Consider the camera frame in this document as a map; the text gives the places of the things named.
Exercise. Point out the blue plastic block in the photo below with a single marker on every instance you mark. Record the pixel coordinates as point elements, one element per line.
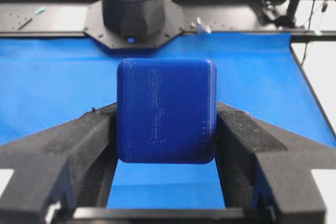
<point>166,111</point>

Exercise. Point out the black aluminium table frame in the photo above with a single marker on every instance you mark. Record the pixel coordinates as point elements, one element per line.
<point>62,19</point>

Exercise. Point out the blue table cloth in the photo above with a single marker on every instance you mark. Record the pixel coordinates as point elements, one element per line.
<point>46,82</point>

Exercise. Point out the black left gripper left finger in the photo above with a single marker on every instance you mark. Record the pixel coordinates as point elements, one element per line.
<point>69,165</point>

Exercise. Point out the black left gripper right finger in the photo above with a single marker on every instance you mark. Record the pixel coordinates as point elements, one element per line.
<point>266,167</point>

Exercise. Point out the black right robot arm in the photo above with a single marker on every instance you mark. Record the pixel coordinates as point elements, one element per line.
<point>134,24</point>

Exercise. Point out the black camera stand post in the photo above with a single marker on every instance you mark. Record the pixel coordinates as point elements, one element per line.
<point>278,15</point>

